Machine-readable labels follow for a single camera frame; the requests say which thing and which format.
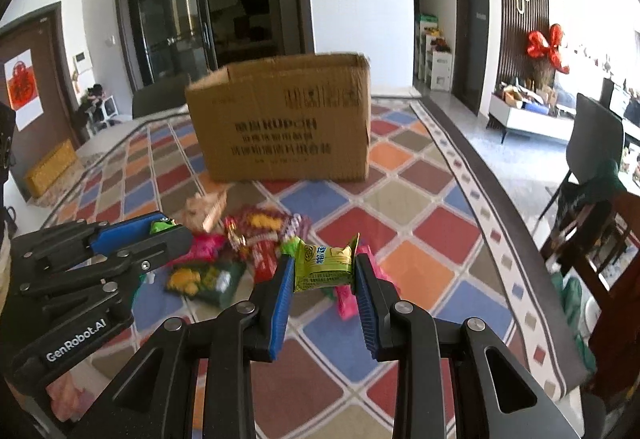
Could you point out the cluttered small rack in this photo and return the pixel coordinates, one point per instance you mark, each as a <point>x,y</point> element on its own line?
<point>95,111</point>

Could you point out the colourful checked tablecloth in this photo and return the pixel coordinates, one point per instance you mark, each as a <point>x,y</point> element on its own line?
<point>425,199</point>

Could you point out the red and yellow snack packet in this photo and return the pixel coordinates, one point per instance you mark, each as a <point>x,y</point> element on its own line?
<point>262,221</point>

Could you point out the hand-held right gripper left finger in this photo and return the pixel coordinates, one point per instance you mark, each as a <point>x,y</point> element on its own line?
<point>279,301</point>

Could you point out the small green snack packet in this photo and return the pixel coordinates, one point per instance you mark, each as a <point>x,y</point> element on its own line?
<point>162,224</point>

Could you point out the white storage shelf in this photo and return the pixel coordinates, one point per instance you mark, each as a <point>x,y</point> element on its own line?
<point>437,64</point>

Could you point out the brown entry door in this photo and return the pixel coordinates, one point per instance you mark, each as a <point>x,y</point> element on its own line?
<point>50,34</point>

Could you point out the yellow woven box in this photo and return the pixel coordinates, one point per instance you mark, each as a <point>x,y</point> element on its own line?
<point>50,168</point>

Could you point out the dark green cloth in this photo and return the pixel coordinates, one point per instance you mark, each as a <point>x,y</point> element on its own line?
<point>605,179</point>

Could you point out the white low cabinet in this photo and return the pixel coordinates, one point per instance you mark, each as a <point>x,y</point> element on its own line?
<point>530,119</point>

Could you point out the dark interior door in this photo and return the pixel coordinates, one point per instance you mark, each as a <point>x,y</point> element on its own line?
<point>471,29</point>

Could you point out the red paper door decoration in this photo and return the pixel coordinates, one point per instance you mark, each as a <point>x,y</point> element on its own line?
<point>24,89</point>

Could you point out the red bow balloon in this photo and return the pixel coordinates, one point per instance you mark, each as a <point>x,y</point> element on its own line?
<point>540,46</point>

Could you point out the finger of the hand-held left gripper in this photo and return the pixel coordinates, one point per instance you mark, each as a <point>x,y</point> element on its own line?
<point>125,235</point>
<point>155,251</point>

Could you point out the brown wooden chair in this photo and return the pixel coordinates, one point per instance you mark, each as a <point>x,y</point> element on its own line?
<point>617,234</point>

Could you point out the beige snack packet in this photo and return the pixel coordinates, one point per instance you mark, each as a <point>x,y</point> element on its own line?
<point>205,211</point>

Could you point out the brown cardboard box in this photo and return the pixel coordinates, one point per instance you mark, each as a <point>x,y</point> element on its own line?
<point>280,119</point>

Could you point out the pink snack packet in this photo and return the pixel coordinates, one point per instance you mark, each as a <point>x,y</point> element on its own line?
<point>205,246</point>
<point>345,303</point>

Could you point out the white wall intercom panel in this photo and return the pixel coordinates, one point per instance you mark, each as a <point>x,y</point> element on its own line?
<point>82,64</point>

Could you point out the black framed glass door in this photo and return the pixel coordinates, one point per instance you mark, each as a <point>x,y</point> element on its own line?
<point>165,9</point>

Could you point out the red gold candy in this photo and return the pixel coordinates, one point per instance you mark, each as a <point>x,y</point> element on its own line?
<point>233,236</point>

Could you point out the green plastic bag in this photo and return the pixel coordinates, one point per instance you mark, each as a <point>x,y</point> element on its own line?
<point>575,309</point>

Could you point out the lime green snack packet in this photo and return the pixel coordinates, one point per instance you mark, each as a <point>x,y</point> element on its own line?
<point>320,264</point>

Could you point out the dark grey chair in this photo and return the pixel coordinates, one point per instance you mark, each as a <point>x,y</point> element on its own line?
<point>160,96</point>
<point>595,134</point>

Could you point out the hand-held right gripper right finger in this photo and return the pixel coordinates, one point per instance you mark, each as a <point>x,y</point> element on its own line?
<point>364,311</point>

